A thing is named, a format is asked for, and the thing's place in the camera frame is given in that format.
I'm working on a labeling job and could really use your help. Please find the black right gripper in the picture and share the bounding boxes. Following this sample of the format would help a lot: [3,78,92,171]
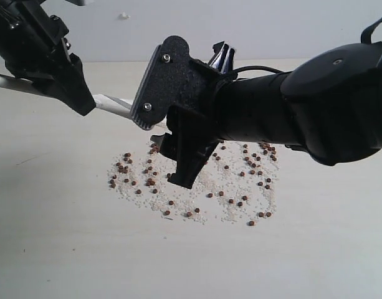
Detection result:
[130,36,236,189]

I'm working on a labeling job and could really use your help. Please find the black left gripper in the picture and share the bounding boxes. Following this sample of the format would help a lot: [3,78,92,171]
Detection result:
[0,1,95,116]

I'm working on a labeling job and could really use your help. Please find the white wide paint brush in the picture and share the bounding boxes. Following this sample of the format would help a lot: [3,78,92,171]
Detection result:
[0,74,133,120]

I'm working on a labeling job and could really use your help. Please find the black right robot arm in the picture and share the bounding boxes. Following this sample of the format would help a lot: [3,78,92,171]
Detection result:
[130,36,382,189]

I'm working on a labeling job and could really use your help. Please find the scattered rice and brown pellets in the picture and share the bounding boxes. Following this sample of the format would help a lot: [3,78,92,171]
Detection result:
[107,140,280,237]

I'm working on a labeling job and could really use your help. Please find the small white wall blob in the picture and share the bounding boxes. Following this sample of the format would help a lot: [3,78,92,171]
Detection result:
[118,12,131,21]

